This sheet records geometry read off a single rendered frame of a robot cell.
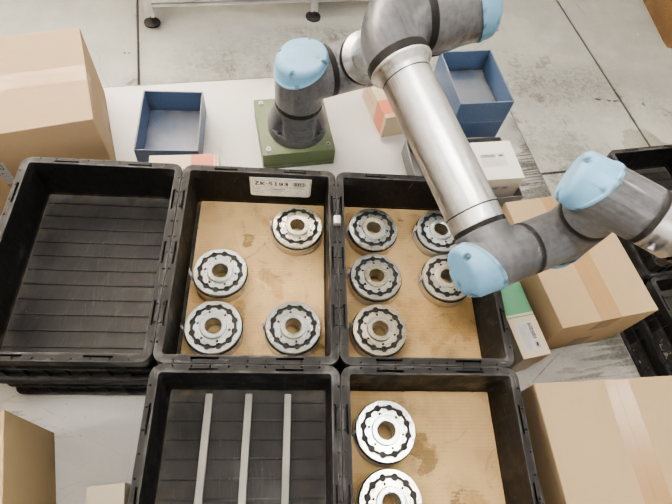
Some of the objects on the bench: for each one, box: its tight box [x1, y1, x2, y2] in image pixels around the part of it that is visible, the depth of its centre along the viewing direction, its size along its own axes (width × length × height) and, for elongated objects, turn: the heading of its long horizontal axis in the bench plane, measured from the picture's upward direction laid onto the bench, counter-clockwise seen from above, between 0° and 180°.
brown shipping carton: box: [502, 196, 658, 350], centre depth 113 cm, size 30×22×16 cm
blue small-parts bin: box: [459, 121, 503, 138], centre depth 143 cm, size 20×15×7 cm
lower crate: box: [0, 379, 148, 395], centre depth 102 cm, size 40×30×12 cm
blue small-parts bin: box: [133, 90, 206, 162], centre depth 128 cm, size 20×15×7 cm
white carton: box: [469, 141, 525, 197], centre depth 129 cm, size 20×12×9 cm, turn 96°
